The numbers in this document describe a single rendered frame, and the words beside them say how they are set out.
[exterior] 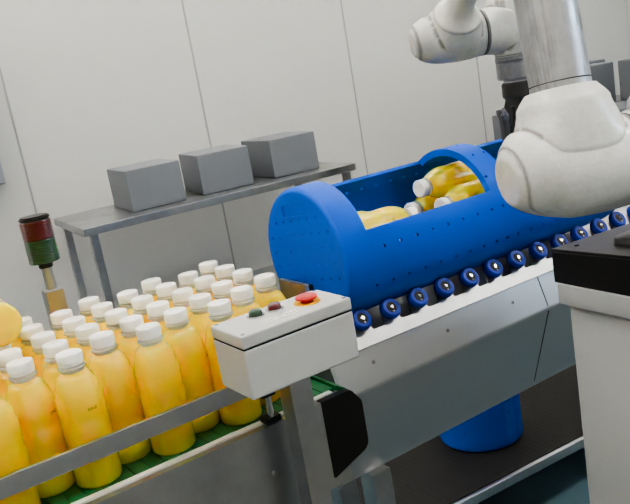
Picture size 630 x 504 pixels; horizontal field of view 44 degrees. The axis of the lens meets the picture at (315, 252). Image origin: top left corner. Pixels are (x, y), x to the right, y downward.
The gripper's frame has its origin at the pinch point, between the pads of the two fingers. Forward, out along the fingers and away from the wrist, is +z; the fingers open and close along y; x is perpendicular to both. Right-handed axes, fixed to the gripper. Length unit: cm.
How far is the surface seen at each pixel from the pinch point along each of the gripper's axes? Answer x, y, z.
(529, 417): -47, 54, 100
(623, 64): -314, 191, -1
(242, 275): 78, 2, 4
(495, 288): 21.9, -6.9, 22.8
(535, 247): 6.3, -5.6, 17.6
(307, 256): 62, 3, 5
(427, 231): 41.2, -9.4, 4.6
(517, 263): 14.2, -6.9, 19.2
